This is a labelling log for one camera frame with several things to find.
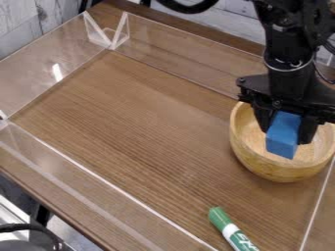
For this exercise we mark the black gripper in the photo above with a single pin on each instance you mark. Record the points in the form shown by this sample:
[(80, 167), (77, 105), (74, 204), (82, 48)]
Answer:
[(296, 92)]

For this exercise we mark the blue rectangular block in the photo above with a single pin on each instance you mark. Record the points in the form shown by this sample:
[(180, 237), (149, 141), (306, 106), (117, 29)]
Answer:
[(282, 136)]

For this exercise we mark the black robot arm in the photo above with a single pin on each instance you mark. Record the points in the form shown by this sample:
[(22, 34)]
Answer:
[(298, 27)]

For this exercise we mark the brown wooden bowl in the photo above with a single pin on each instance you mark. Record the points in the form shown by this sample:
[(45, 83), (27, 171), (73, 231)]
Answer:
[(253, 153)]

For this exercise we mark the green dry erase marker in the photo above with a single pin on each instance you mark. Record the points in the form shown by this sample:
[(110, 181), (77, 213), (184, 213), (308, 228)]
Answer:
[(230, 231)]

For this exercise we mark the clear acrylic tray wall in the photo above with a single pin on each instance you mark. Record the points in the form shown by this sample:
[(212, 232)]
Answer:
[(120, 107)]

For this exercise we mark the black table leg frame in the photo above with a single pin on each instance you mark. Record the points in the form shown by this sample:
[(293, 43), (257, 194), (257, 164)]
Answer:
[(23, 222)]

